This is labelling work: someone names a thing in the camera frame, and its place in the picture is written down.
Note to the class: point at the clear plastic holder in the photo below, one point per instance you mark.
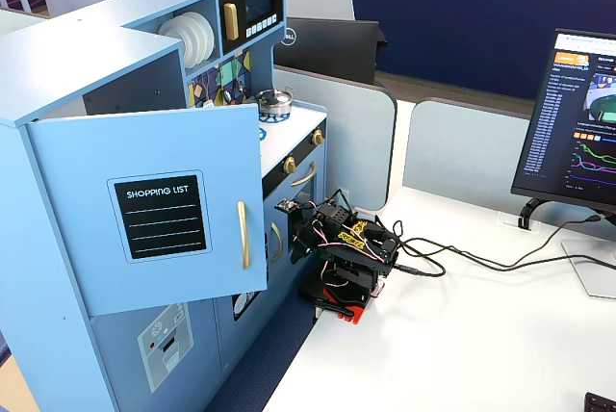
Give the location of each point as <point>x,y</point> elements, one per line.
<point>507,220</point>

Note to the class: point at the blue toy kitchen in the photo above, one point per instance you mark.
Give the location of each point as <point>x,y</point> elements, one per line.
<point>72,70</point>

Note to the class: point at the white toy plate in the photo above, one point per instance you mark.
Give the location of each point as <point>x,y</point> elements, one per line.
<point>203,43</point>
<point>212,36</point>
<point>175,41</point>

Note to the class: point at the steel spoon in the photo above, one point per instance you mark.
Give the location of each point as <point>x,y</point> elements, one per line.
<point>238,87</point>

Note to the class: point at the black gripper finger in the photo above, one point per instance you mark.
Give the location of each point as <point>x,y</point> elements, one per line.
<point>309,254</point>
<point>296,248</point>

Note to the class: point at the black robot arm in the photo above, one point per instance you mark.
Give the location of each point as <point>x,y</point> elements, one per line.
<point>358,282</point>

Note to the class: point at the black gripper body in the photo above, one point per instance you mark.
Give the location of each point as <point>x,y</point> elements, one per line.
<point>302,237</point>

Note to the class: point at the blue fridge door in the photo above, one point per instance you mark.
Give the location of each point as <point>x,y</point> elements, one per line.
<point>72,190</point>

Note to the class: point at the light grey desk partition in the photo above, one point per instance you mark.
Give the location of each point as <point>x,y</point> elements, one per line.
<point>462,142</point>
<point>361,142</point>

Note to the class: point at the black toy microwave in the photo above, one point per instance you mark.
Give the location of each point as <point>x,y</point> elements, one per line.
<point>260,3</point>

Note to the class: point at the steel slotted spatula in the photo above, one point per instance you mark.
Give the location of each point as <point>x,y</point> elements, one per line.
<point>208,103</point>

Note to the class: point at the gold stove knob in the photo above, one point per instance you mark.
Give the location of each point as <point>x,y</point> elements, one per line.
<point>316,136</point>
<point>289,165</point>

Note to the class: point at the silver monitor stand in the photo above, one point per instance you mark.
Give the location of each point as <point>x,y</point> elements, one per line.
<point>587,272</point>

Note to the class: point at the steel ladle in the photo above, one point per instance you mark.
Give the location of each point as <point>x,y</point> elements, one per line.
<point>225,94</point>

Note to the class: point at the black Dell monitor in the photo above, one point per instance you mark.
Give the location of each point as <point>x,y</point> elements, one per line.
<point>332,51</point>

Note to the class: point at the black keyboard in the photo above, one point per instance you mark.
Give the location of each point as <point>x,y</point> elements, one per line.
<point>601,404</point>

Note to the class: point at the monitor showing graphs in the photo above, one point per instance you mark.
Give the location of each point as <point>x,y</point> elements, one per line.
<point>553,142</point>

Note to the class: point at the red table clamp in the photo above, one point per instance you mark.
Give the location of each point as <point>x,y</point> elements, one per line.
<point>353,313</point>

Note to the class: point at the small wrist camera board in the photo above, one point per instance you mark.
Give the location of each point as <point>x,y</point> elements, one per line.
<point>287,206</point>

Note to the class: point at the steel pot with lid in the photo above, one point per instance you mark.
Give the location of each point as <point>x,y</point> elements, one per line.
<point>274,103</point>

